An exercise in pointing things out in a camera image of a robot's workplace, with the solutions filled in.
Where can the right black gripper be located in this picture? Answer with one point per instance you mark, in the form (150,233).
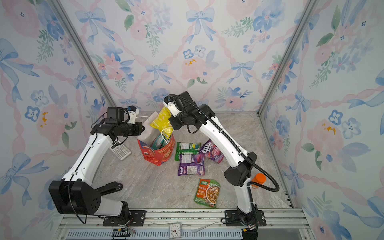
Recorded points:
(173,122)

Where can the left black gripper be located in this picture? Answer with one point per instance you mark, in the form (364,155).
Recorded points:
(138,130)

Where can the red paper gift bag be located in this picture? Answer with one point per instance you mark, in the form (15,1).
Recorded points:
(145,140)

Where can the yellow snack packet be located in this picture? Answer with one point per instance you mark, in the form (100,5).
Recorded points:
(162,123)

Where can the green snack packet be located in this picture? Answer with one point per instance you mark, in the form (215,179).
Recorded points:
(186,148)

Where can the teal snack packet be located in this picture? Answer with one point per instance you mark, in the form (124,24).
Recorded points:
(160,142)

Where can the purple Fox's candy bag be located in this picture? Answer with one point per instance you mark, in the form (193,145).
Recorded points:
(212,152)

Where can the purple snack packet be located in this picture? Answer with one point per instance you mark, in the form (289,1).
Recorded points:
(191,165)

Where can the green noodle packet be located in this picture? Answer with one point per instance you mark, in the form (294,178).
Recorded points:
(207,193)

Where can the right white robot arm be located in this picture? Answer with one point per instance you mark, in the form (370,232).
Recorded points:
(240,160)

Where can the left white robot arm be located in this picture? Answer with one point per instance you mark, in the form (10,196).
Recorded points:
(74,194)

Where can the white calculator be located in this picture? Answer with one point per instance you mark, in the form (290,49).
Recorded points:
(121,151)

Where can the black stapler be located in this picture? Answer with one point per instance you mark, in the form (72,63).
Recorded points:
(110,188)

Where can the orange cap bottle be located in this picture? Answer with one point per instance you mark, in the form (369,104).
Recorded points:
(259,178)

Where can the small white clock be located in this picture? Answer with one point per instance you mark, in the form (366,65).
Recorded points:
(175,230)

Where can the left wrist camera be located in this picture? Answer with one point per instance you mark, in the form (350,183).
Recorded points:
(119,115)

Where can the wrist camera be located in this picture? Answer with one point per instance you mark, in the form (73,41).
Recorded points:
(178,103)
(119,115)

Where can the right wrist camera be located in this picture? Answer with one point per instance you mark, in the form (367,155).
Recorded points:
(178,103)

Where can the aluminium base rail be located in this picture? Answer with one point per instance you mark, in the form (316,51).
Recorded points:
(195,224)

